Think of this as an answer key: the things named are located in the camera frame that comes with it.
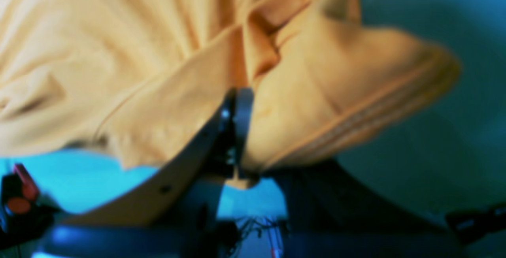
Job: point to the green table cloth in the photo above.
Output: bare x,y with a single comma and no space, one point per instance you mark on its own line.
446,156

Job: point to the red black corner clamp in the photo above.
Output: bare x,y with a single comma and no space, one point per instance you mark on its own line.
23,216

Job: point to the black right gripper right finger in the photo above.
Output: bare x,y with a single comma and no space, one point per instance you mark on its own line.
332,215

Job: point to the orange T-shirt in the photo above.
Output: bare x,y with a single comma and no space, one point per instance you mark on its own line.
137,79

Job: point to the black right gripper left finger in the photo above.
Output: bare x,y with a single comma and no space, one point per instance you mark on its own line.
171,215

